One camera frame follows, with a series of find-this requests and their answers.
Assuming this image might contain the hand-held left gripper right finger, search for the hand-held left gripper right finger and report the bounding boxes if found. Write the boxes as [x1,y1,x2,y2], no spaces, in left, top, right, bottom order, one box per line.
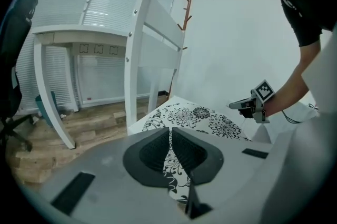
[172,127,225,220]

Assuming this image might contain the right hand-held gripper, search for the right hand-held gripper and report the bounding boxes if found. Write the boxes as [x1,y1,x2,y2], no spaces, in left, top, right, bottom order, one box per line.
[229,80,276,124]

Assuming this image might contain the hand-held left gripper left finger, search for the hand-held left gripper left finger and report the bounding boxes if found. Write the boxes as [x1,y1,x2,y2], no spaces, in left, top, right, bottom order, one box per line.
[122,128,170,188]

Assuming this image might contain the black white floral cushion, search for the black white floral cushion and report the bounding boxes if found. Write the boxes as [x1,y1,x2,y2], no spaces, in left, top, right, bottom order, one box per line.
[142,105,253,203]

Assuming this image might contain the white wooden chair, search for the white wooden chair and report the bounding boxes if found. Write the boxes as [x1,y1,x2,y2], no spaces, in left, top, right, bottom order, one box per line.
[124,0,186,137]

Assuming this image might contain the person's right forearm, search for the person's right forearm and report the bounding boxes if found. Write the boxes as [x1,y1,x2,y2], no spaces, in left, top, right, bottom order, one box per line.
[265,43,317,117]

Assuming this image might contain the black office chair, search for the black office chair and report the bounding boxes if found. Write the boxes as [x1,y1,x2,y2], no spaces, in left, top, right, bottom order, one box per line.
[0,0,39,152]

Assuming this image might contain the pale printed bed sheet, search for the pale printed bed sheet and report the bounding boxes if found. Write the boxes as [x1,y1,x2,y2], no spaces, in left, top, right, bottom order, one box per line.
[252,96,321,145]

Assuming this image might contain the brown wooden coat rack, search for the brown wooden coat rack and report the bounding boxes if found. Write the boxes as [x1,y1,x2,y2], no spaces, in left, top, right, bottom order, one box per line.
[168,0,199,100]

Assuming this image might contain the teal bin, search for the teal bin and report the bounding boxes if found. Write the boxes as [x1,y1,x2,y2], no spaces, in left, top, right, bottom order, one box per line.
[35,91,57,128]

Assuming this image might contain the white desk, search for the white desk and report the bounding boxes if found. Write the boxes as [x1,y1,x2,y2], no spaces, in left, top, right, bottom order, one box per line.
[31,24,133,150]

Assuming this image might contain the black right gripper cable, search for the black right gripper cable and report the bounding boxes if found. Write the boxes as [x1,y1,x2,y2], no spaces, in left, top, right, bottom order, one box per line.
[281,109,321,124]

